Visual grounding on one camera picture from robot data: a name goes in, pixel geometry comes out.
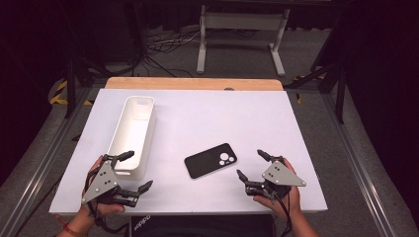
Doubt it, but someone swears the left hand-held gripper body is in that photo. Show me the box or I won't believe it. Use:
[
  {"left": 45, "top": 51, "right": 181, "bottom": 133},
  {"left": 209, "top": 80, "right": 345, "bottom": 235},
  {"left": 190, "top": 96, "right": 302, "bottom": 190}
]
[{"left": 81, "top": 153, "right": 141, "bottom": 208}]

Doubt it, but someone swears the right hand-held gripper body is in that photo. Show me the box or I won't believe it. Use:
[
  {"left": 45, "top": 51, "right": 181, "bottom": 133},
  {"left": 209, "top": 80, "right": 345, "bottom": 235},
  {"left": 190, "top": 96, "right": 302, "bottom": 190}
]
[{"left": 245, "top": 154, "right": 307, "bottom": 200}]

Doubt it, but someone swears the white plastic bin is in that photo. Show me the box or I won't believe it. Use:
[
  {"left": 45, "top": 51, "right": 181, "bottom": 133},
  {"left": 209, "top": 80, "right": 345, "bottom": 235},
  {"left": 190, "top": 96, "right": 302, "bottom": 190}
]
[{"left": 107, "top": 95, "right": 157, "bottom": 182}]

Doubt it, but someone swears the black phone case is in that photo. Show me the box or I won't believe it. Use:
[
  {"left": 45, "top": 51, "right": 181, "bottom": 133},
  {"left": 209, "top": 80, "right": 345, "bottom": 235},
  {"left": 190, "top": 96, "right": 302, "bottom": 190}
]
[{"left": 184, "top": 142, "right": 238, "bottom": 180}]

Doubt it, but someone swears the person's right hand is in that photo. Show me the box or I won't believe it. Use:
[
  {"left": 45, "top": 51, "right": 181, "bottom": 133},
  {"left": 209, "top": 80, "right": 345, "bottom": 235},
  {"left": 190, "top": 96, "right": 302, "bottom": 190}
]
[{"left": 252, "top": 157, "right": 306, "bottom": 222}]

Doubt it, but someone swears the person's left hand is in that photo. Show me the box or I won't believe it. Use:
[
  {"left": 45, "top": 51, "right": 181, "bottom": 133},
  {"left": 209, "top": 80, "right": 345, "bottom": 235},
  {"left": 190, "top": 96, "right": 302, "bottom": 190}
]
[{"left": 80, "top": 156, "right": 126, "bottom": 219}]

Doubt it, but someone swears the white table board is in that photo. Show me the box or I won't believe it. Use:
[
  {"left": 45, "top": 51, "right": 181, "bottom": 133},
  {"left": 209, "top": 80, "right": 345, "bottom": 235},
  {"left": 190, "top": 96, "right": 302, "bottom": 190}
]
[{"left": 48, "top": 88, "right": 329, "bottom": 215}]

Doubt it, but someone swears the black garment with white print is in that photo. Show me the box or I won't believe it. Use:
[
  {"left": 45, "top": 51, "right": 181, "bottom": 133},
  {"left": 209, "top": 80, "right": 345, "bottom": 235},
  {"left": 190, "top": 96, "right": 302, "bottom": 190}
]
[{"left": 130, "top": 214, "right": 276, "bottom": 237}]

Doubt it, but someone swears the yellow black floor tape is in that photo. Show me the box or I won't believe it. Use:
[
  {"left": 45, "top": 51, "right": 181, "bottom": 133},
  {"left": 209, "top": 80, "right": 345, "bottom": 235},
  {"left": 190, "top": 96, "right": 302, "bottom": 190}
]
[
  {"left": 48, "top": 80, "right": 95, "bottom": 107},
  {"left": 293, "top": 75, "right": 327, "bottom": 105}
]

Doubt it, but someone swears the black tripod stand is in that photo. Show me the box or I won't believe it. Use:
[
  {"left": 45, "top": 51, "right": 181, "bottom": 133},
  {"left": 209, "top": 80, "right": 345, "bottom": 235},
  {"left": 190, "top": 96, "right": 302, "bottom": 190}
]
[{"left": 63, "top": 0, "right": 146, "bottom": 119}]

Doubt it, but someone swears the wooden table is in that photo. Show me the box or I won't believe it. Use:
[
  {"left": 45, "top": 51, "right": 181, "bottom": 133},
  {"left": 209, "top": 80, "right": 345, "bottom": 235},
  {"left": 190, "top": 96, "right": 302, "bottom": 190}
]
[{"left": 104, "top": 76, "right": 285, "bottom": 92}]

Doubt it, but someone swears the black metal stand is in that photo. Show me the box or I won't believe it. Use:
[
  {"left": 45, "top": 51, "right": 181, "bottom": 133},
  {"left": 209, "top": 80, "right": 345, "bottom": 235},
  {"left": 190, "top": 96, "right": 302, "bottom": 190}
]
[{"left": 283, "top": 13, "right": 350, "bottom": 125}]

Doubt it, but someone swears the white metal stand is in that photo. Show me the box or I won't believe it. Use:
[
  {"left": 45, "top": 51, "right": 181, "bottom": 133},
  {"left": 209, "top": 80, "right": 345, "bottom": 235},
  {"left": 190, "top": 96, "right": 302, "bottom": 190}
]
[{"left": 196, "top": 4, "right": 291, "bottom": 77}]

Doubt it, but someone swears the right hand-held gripper cable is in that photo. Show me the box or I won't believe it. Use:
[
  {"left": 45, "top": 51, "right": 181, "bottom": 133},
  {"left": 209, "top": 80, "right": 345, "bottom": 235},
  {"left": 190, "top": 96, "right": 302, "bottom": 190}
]
[{"left": 270, "top": 192, "right": 294, "bottom": 237}]

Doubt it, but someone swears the hand-held gripper cable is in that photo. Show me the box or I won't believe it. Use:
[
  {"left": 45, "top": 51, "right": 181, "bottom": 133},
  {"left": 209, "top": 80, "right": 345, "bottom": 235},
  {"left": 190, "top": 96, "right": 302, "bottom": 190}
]
[
  {"left": 83, "top": 171, "right": 130, "bottom": 235},
  {"left": 270, "top": 192, "right": 294, "bottom": 237}
]

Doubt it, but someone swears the left hand-held gripper cable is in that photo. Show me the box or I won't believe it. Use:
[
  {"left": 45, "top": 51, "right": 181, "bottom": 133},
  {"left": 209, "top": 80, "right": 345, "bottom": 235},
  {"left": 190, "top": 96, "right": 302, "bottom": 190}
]
[{"left": 83, "top": 171, "right": 130, "bottom": 235}]

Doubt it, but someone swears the red string bracelet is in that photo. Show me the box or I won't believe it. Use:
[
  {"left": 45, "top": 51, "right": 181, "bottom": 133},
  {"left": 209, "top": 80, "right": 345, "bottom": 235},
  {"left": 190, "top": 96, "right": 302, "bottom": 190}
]
[{"left": 54, "top": 213, "right": 90, "bottom": 237}]

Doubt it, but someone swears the grey metal floor rail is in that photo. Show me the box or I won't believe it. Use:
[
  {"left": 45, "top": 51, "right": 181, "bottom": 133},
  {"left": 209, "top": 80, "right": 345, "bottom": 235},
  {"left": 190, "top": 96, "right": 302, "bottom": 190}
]
[
  {"left": 0, "top": 87, "right": 100, "bottom": 237},
  {"left": 320, "top": 93, "right": 396, "bottom": 237}
]

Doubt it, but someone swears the bundle of floor cables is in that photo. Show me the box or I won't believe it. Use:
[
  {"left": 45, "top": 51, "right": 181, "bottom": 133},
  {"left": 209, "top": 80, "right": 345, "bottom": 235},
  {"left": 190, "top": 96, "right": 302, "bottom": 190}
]
[{"left": 141, "top": 26, "right": 202, "bottom": 78}]

